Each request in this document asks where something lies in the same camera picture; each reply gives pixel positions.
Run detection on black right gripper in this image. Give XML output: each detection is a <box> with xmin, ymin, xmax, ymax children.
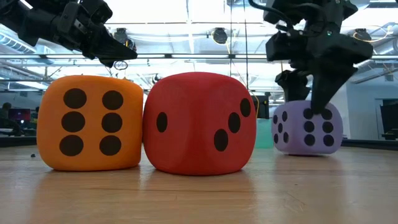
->
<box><xmin>275</xmin><ymin>23</ymin><xmax>374</xmax><ymax>114</ymax></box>

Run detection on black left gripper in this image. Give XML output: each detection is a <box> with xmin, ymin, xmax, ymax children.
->
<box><xmin>54</xmin><ymin>0</ymin><xmax>138</xmax><ymax>68</ymax></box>

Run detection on purple foam die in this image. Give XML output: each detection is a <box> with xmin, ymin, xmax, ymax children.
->
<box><xmin>271</xmin><ymin>100</ymin><xmax>344</xmax><ymax>156</ymax></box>

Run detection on teal translucent plastic tray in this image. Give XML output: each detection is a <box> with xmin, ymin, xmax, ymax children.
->
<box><xmin>255</xmin><ymin>118</ymin><xmax>275</xmax><ymax>149</ymax></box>

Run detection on orange foam die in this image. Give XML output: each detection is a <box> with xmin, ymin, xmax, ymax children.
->
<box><xmin>36</xmin><ymin>75</ymin><xmax>144</xmax><ymax>172</ymax></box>

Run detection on red foam die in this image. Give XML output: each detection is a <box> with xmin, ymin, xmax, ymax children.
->
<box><xmin>142</xmin><ymin>72</ymin><xmax>257</xmax><ymax>177</ymax></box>

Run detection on black round ceiling fixture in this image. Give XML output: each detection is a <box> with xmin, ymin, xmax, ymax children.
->
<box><xmin>112</xmin><ymin>27</ymin><xmax>137</xmax><ymax>52</ymax></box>
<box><xmin>211</xmin><ymin>27</ymin><xmax>229</xmax><ymax>45</ymax></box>
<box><xmin>354</xmin><ymin>27</ymin><xmax>373</xmax><ymax>43</ymax></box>

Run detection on black perforated box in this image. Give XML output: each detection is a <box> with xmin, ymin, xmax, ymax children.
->
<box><xmin>253</xmin><ymin>95</ymin><xmax>271</xmax><ymax>119</ymax></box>

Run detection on black monitor screen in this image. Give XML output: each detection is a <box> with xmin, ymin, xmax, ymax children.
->
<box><xmin>379</xmin><ymin>99</ymin><xmax>398</xmax><ymax>141</ymax></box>

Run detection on red monitor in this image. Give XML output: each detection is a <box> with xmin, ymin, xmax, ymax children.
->
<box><xmin>8</xmin><ymin>108</ymin><xmax>31</xmax><ymax>122</ymax></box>

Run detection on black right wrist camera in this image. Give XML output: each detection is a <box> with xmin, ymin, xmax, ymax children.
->
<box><xmin>266</xmin><ymin>30</ymin><xmax>308</xmax><ymax>62</ymax></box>

